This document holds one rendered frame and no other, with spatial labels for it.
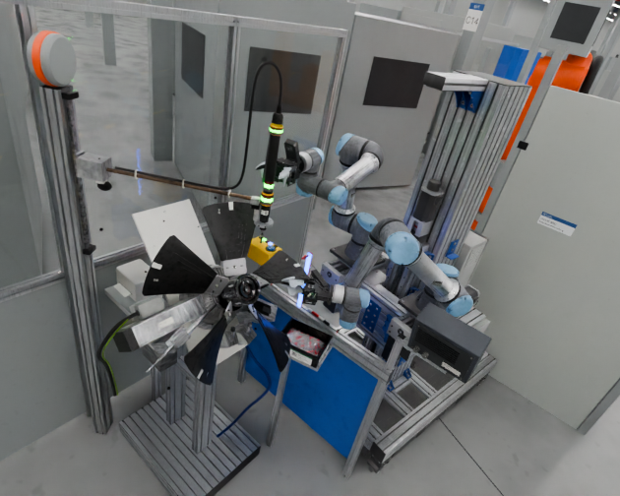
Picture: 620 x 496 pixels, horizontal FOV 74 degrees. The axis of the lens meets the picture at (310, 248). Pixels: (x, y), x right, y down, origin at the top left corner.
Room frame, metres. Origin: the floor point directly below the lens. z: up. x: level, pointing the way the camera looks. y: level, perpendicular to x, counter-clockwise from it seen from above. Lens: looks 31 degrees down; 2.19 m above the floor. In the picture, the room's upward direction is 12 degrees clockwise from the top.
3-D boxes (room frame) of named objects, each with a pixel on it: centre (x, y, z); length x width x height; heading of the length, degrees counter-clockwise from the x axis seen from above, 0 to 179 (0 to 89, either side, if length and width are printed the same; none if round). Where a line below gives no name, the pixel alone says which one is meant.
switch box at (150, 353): (1.32, 0.59, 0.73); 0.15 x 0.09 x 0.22; 56
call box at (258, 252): (1.78, 0.23, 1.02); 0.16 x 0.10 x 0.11; 56
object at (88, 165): (1.31, 0.81, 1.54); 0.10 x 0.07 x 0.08; 91
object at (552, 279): (2.29, -1.61, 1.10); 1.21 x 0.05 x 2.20; 56
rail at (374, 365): (1.56, -0.10, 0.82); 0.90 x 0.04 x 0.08; 56
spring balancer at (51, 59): (1.30, 0.91, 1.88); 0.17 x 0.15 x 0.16; 146
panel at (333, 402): (1.56, -0.10, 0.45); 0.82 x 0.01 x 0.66; 56
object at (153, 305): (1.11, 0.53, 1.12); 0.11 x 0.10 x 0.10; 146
